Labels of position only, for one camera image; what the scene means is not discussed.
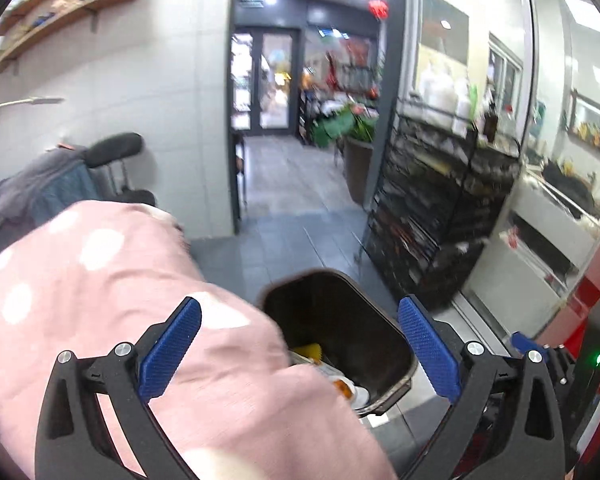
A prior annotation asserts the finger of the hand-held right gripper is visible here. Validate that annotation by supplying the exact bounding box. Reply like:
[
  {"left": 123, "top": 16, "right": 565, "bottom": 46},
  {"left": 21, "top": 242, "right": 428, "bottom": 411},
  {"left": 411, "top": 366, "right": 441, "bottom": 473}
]
[{"left": 511, "top": 332, "right": 557, "bottom": 362}]

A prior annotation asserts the dark brown trash bin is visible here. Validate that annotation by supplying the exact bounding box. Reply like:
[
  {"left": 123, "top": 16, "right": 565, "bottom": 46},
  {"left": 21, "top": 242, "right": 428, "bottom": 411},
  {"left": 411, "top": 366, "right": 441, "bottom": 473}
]
[{"left": 257, "top": 269, "right": 419, "bottom": 417}]

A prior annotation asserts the dark pump bottle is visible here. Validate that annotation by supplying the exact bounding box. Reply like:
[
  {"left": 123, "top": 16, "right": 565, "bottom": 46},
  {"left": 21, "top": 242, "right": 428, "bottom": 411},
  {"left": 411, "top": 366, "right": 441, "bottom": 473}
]
[{"left": 482, "top": 94, "right": 502, "bottom": 144}]

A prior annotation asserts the white display cabinet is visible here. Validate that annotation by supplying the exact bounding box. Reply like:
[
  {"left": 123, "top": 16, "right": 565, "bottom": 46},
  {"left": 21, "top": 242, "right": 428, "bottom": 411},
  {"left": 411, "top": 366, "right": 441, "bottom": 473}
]
[{"left": 461, "top": 169, "right": 600, "bottom": 333}]

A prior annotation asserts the blue grey cloth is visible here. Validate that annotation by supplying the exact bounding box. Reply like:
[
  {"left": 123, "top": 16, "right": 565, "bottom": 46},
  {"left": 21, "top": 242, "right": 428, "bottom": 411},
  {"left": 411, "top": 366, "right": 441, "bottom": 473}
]
[{"left": 0, "top": 146, "right": 101, "bottom": 272}]

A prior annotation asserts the black wire rolling rack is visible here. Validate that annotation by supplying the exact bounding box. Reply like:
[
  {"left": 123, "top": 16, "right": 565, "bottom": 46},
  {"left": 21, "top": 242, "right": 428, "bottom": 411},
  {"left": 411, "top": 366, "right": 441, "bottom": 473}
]
[{"left": 361, "top": 99, "right": 524, "bottom": 312}]

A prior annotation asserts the wooden wall shelf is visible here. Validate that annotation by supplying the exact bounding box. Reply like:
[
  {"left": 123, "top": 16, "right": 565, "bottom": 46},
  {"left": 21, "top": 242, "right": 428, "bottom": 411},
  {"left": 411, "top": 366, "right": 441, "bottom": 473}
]
[{"left": 0, "top": 0, "right": 146, "bottom": 79}]

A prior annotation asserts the yellow foam net sleeve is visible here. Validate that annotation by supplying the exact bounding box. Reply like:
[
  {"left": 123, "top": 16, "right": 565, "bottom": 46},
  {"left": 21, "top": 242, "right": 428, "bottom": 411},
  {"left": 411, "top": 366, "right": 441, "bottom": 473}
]
[{"left": 292, "top": 342, "right": 327, "bottom": 364}]

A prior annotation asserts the dark brown planter pot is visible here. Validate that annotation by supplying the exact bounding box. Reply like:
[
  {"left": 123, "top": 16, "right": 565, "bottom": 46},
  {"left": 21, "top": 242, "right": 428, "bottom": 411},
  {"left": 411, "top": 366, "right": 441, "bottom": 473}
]
[{"left": 342, "top": 137, "right": 377, "bottom": 207}]

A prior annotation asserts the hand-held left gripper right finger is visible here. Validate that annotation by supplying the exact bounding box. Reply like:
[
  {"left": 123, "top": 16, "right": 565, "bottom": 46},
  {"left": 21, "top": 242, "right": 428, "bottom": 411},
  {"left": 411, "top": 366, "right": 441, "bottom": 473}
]
[{"left": 397, "top": 295, "right": 566, "bottom": 480}]

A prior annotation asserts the green leafy plant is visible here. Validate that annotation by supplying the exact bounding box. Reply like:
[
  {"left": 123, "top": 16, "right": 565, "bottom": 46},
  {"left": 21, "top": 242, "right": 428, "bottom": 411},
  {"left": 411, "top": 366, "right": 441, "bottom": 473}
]
[{"left": 309, "top": 101, "right": 381, "bottom": 149}]

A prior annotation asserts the black chair with wooden seat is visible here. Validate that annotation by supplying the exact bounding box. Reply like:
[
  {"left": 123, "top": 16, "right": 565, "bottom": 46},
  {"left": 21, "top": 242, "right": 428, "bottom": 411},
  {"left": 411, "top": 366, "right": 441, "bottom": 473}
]
[{"left": 234, "top": 132, "right": 249, "bottom": 213}]

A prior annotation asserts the white plastic bottle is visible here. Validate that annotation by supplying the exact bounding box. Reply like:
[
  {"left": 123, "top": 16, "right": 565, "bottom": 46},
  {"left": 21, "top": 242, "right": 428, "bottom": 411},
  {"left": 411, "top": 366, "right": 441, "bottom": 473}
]
[{"left": 421, "top": 59, "right": 474, "bottom": 127}]

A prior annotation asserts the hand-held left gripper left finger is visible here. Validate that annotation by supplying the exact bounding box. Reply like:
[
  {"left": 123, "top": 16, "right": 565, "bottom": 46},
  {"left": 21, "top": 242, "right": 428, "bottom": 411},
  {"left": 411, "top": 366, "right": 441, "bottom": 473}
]
[{"left": 34, "top": 296, "right": 203, "bottom": 480}]

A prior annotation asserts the pink dotted blanket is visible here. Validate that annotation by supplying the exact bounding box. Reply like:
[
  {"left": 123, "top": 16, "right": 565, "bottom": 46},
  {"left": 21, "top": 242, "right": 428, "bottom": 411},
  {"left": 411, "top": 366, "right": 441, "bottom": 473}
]
[{"left": 0, "top": 200, "right": 398, "bottom": 480}]

